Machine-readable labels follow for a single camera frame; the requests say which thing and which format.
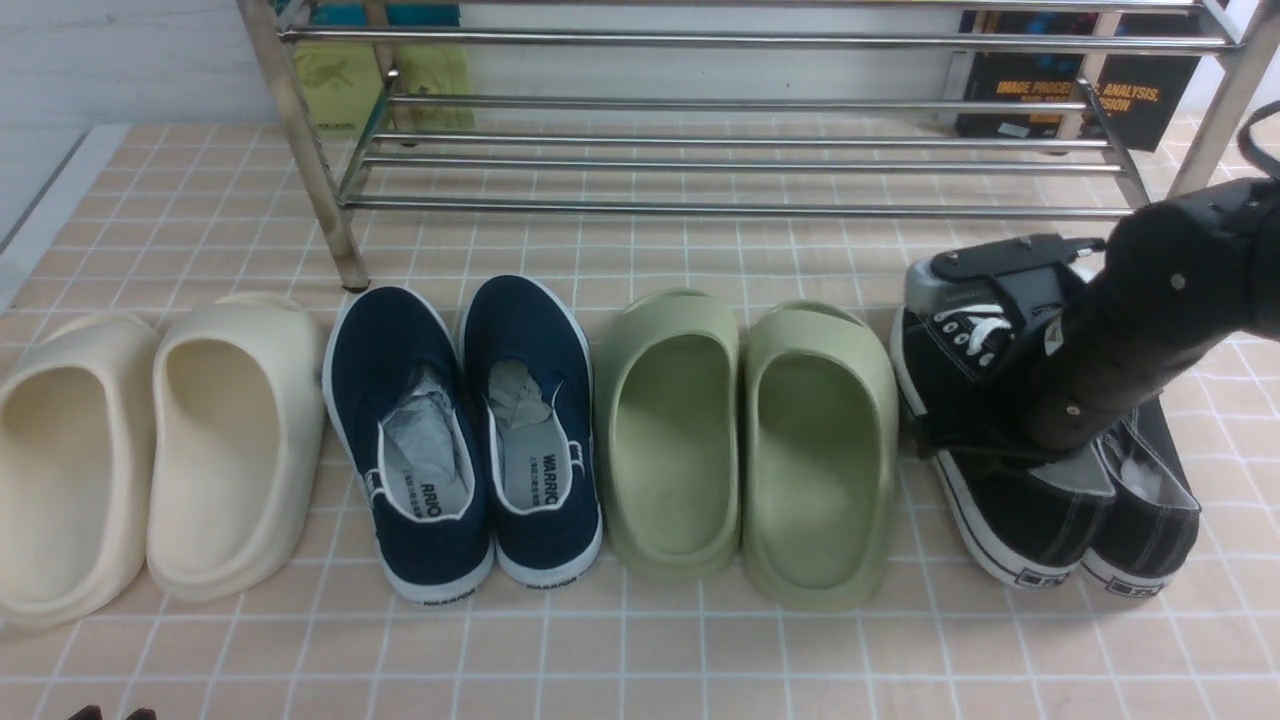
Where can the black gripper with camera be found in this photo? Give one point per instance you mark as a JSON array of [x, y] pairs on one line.
[[1020, 277]]

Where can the black canvas sneaker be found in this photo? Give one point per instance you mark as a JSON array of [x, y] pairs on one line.
[[1026, 525], [1154, 523]]

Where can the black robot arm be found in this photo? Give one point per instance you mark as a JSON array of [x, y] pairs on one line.
[[1097, 327]]

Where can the navy slip-on shoe, right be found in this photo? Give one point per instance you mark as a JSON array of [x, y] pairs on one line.
[[528, 370]]

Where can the navy slip-on shoe, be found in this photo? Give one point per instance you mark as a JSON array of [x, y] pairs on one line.
[[528, 370], [393, 390]]

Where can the navy slip-on shoe, left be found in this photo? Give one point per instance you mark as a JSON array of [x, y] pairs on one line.
[[393, 390]]

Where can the black book orange text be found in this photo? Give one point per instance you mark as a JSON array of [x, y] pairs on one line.
[[1139, 93]]

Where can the green slipper, right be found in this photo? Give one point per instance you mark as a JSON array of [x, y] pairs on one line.
[[821, 432]]

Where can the green slipper, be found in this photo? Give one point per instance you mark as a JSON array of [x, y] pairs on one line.
[[666, 432], [821, 432]]

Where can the green slipper, left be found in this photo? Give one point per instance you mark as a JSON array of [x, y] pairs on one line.
[[666, 432]]

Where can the yellow-green book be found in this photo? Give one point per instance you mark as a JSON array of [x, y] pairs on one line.
[[341, 82]]

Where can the cream slipper, inner right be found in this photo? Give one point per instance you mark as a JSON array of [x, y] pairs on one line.
[[240, 421]]

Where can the cream slipper, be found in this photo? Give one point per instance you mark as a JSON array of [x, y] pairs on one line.
[[77, 454], [240, 421]]

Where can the cream slipper, outer left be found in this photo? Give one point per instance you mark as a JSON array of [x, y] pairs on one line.
[[77, 454]]

